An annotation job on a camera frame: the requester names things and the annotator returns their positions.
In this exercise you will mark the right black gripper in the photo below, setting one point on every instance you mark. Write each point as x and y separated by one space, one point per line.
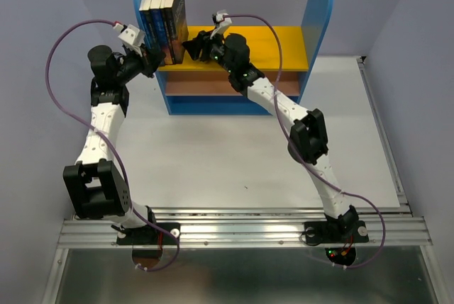
201 40

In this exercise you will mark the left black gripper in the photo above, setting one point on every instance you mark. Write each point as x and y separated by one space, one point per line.
153 58

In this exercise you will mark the A Tale of Two Cities book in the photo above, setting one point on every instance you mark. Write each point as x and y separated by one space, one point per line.
180 29

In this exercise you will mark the Animal Farm book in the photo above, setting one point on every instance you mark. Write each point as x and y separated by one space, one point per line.
147 20

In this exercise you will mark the Nineteen Eighty-Four book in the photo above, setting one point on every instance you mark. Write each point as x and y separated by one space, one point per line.
157 23

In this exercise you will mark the Three Days to See book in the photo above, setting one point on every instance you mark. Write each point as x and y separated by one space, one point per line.
166 6

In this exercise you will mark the Jane Eyre book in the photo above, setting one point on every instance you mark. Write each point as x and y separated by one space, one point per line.
166 52

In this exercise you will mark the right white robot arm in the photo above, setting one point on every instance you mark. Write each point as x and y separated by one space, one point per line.
305 131

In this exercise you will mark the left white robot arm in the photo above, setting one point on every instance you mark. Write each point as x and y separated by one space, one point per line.
95 182

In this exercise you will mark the blue yellow wooden bookshelf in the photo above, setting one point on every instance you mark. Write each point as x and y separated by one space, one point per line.
284 53

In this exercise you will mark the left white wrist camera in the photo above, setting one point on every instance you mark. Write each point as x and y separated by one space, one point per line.
131 37

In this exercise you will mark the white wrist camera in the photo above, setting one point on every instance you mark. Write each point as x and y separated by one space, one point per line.
222 23
131 37

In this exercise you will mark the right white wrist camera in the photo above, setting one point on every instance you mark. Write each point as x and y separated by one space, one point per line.
222 23

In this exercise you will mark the aluminium mounting rail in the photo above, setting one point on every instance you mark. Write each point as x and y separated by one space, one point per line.
211 228

